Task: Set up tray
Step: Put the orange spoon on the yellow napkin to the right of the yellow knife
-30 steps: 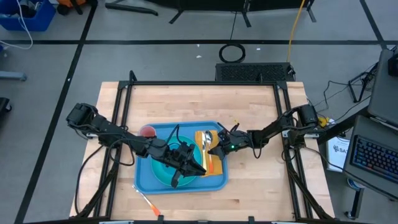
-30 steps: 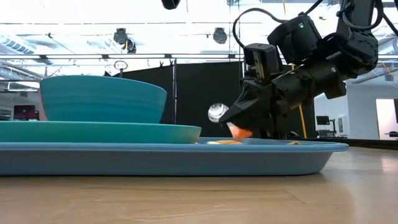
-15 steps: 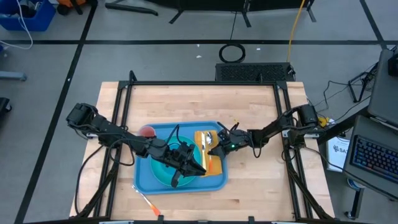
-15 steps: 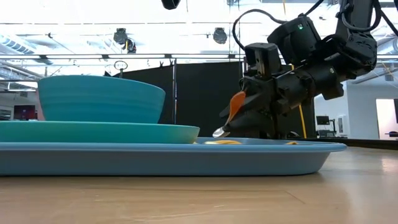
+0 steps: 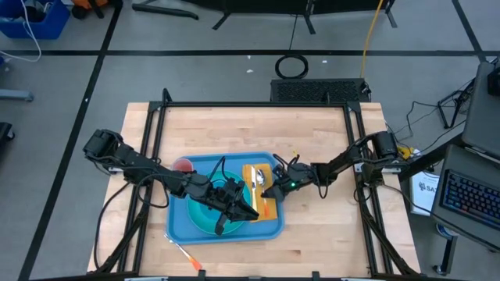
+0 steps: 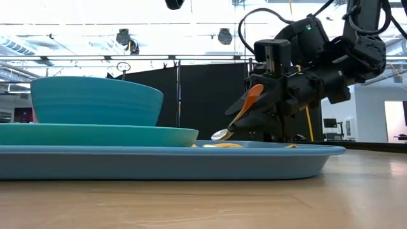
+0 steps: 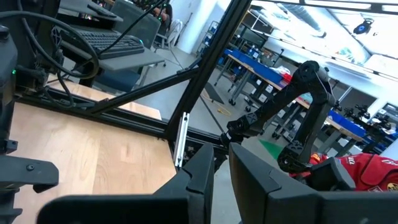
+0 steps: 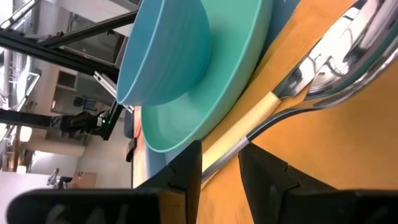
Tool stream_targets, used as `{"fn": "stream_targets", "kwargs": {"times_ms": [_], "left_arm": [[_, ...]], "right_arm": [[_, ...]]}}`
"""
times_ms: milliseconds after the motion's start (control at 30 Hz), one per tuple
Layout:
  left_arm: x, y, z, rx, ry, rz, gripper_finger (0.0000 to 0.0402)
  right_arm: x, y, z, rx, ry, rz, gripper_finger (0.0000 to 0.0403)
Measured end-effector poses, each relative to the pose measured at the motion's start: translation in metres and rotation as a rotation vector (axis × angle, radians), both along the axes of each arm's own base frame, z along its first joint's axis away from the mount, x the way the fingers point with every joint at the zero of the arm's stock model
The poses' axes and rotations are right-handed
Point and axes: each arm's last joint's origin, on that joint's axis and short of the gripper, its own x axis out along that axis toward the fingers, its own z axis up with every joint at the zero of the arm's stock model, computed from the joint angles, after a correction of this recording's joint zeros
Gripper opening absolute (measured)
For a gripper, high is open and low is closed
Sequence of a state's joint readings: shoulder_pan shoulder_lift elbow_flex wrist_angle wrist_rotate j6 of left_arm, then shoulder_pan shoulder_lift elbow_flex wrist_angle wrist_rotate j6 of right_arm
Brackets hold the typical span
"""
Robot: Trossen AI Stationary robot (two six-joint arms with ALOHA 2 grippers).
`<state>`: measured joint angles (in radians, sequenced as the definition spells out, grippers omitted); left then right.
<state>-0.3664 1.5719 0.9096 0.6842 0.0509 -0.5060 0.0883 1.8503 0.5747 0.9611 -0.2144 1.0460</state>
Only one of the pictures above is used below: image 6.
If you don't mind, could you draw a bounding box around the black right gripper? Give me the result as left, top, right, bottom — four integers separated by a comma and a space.
224, 65, 352, 142

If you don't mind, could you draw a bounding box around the black ring-top pole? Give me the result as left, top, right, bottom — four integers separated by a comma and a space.
116, 61, 132, 80

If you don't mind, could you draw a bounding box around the teal round plate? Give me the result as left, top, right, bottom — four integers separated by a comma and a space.
0, 123, 200, 148

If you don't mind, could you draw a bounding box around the black table frame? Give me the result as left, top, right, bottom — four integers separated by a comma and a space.
330, 141, 407, 154

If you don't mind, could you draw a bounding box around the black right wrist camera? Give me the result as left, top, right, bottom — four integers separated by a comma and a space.
253, 38, 292, 77

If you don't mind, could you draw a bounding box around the black ceiling lamp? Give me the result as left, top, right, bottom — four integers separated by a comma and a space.
115, 28, 132, 46
126, 38, 141, 55
217, 27, 233, 46

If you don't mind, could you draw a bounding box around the dark red monitor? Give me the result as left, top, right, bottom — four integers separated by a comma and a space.
13, 107, 34, 123

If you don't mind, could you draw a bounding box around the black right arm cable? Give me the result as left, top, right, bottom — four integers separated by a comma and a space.
237, 7, 295, 55

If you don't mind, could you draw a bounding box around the yellow cloth napkin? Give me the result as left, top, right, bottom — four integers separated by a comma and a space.
190, 142, 300, 149

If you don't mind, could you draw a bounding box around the blue plastic serving tray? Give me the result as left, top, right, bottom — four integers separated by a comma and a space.
0, 140, 347, 181

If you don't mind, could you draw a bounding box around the orange handled metal spoon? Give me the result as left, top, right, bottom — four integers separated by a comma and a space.
210, 83, 265, 142

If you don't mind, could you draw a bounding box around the grey overhead rail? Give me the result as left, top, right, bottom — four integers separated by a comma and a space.
0, 54, 407, 62

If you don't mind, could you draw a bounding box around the blue ribbed bowl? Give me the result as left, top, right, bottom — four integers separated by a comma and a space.
30, 76, 165, 127

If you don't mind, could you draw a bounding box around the white wall box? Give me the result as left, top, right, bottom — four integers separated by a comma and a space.
344, 116, 357, 140

